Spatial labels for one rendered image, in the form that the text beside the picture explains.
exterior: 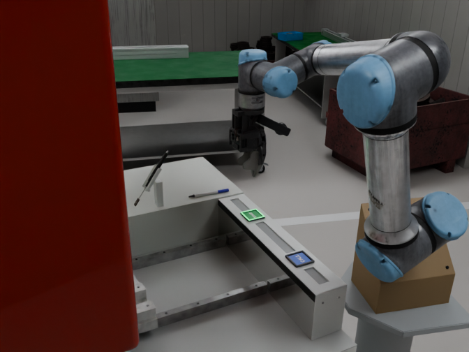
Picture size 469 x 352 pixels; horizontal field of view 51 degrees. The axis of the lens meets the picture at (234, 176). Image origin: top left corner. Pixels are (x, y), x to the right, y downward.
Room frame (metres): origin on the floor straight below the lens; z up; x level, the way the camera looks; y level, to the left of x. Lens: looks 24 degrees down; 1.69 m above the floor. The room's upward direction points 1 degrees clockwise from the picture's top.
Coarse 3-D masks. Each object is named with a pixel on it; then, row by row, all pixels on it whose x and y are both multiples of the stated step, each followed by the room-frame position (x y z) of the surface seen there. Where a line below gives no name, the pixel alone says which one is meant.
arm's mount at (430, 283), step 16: (368, 208) 1.17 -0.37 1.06; (432, 256) 1.11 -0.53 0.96; (448, 256) 1.11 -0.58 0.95; (352, 272) 1.18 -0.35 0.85; (368, 272) 1.10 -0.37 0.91; (416, 272) 1.07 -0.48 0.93; (432, 272) 1.08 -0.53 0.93; (448, 272) 1.08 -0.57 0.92; (368, 288) 1.08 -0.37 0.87; (384, 288) 1.04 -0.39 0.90; (400, 288) 1.05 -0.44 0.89; (416, 288) 1.06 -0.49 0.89; (432, 288) 1.07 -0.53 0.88; (448, 288) 1.08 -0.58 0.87; (368, 304) 1.07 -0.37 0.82; (384, 304) 1.04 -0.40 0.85; (400, 304) 1.05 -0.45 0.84; (416, 304) 1.06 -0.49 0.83; (432, 304) 1.07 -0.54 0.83
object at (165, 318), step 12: (240, 288) 1.10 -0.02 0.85; (252, 288) 1.10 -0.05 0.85; (264, 288) 1.11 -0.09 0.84; (204, 300) 1.05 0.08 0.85; (216, 300) 1.05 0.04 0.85; (228, 300) 1.06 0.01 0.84; (240, 300) 1.08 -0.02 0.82; (168, 312) 1.00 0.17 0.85; (180, 312) 1.00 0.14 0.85; (192, 312) 1.02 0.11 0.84; (204, 312) 1.03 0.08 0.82; (168, 324) 0.99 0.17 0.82
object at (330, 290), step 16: (240, 208) 1.37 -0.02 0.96; (256, 208) 1.36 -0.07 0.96; (256, 224) 1.27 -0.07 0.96; (272, 224) 1.26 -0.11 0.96; (272, 240) 1.17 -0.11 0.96; (288, 240) 1.17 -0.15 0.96; (304, 272) 1.02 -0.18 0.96; (320, 272) 1.02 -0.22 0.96; (320, 288) 0.96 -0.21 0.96; (336, 288) 0.96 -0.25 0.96; (320, 304) 0.94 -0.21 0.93; (336, 304) 0.96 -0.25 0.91; (320, 320) 0.94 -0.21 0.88; (336, 320) 0.97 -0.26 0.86; (320, 336) 0.95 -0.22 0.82
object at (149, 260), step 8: (208, 240) 1.35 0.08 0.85; (216, 240) 1.35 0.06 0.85; (224, 240) 1.36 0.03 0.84; (176, 248) 1.30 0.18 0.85; (184, 248) 1.30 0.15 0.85; (192, 248) 1.31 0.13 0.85; (200, 248) 1.32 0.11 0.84; (208, 248) 1.33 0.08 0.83; (216, 248) 1.34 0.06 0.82; (144, 256) 1.25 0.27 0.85; (152, 256) 1.25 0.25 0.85; (160, 256) 1.26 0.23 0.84; (168, 256) 1.27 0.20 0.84; (176, 256) 1.28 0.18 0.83; (184, 256) 1.29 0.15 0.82; (136, 264) 1.23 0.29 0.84; (144, 264) 1.24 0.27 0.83; (152, 264) 1.25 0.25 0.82
